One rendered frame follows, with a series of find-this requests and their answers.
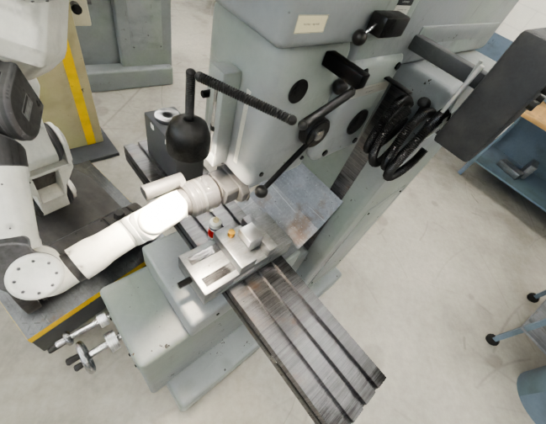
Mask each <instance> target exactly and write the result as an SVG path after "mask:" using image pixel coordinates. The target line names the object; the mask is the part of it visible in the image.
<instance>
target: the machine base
mask: <svg viewBox="0 0 546 424"><path fill-rule="evenodd" d="M341 276H342V273H341V272H340V271H339V270H338V268H337V267H335V268H333V269H332V270H331V271H330V272H329V273H328V274H326V275H325V276H324V277H323V278H321V279H320V280H319V281H317V282H316V283H315V284H313V285H312V286H311V287H310V289H311V290H312V292H313V293H314V294H315V295H316V296H317V298H319V297H320V296H321V295H322V294H324V293H325V292H326V291H327V290H328V289H329V288H330V287H331V286H332V285H333V284H334V283H335V282H336V281H337V280H338V279H339V278H340V277H341ZM258 348H260V346H259V345H258V344H257V342H256V341H255V339H254V338H253V336H252V335H251V333H250V332H249V331H248V330H247V328H246V327H245V325H244V324H242V325H241V326H240V327H238V328H237V329H236V330H234V331H233V332H232V333H231V334H230V335H228V336H227V337H225V338H224V339H223V340H221V341H220V342H219V343H217V344H216V345H215V346H213V347H212V348H211V349H210V350H209V351H207V352H206V353H204V354H203V355H202V356H200V357H199V358H198V359H196V360H195V361H194V362H192V363H191V364H189V365H188V366H187V367H186V368H185V369H183V370H182V371H181V372H179V373H178V374H177V375H175V376H174V377H173V378H171V379H170V380H169V381H168V382H167V384H166V386H167V388H168V390H169V391H170V393H171V395H172V397H173V399H174V400H175V402H176V404H177V406H178V408H179V410H180V411H186V410H187V409H188V408H189V407H190V406H192V405H193V404H194V403H195V402H197V401H198V400H199V399H200V398H201V397H203V396H204V395H205V394H206V393H207V392H209V391H210V390H211V389H212V388H213V387H215V386H216V385H217V384H218V383H219V382H220V381H221V380H222V379H223V378H225V377H226V376H227V375H228V374H229V373H231V372H232V371H233V370H234V369H235V368H237V367H238V366H239V365H240V364H241V363H243V362H244V361H245V360H246V359H247V358H249V357H250V356H251V355H252V354H253V353H254V352H255V351H256V350H257V349H258Z"/></svg>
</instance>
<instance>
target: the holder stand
mask: <svg viewBox="0 0 546 424"><path fill-rule="evenodd" d="M177 114H181V113H180V112H179V111H178V110H177V109H176V108H175V107H169V108H160V109H157V110H153V111H149V112H145V122H146V137H147V145H148V151H149V153H150V154H151V155H152V157H153V158H154V159H155V160H156V162H157V163H158V164H159V165H160V167H161V168H162V169H163V171H164V172H165V173H166V174H167V175H168V176H171V175H173V174H176V173H179V172H180V173H182V175H183V176H184V178H185V180H186V182H187V181H189V180H191V179H194V178H197V177H200V176H203V168H204V160H203V161H201V162H195V163H186V162H180V161H178V160H175V159H174V158H172V157H171V156H170V155H169V154H168V153H167V149H166V131H167V127H168V125H169V122H170V120H171V118H172V117H173V116H175V115H177Z"/></svg>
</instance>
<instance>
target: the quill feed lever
mask: <svg viewBox="0 0 546 424"><path fill-rule="evenodd" d="M329 129H330V121H329V120H328V119H327V118H326V117H325V116H324V117H323V118H322V119H320V120H318V121H317V122H316V123H314V124H313V125H312V126H310V127H309V128H308V129H306V130H300V131H299V140H300V141H301V142H302V143H303V145H302V146H301V147H300V148H299V149H298V150H297V151H296V152H295V153H294V154H293V155H292V156H291V157H290V158H289V159H288V160H287V161H286V162H285V163H284V164H283V165H282V166H281V167H280V168H279V169H278V170H277V171H276V172H275V173H274V174H273V175H272V176H271V177H270V178H269V180H268V181H267V182H266V183H265V184H264V185H257V186H256V187H255V190H254V193H255V195H256V196H257V197H258V198H260V199H262V198H265V197H266V196H267V194H268V188H269V187H270V186H271V185H272V184H273V183H274V182H275V181H276V180H277V179H278V178H279V177H280V176H281V174H282V173H283V172H284V171H285V170H286V169H287V168H288V167H289V166H290V165H291V164H292V163H293V162H294V161H295V160H296V159H297V158H298V157H299V156H300V155H301V154H302V153H303V152H304V151H305V150H306V149H307V148H308V147H313V146H316V145H318V144H319V143H320V142H321V141H322V140H323V139H324V138H325V136H326V134H327V133H328V131H329Z"/></svg>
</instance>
